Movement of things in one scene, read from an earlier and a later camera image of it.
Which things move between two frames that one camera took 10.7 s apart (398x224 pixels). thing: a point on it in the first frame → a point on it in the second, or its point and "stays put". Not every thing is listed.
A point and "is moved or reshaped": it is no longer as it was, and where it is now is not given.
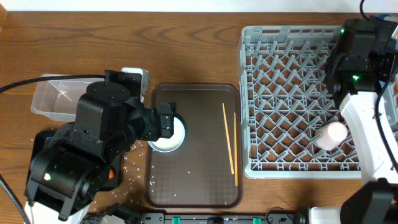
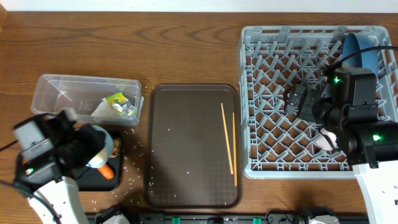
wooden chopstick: x=236 y=152 stays put
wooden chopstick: x=227 y=139 stays put
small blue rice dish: x=168 y=145 is moved or reshaped
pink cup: x=329 y=136 stays put
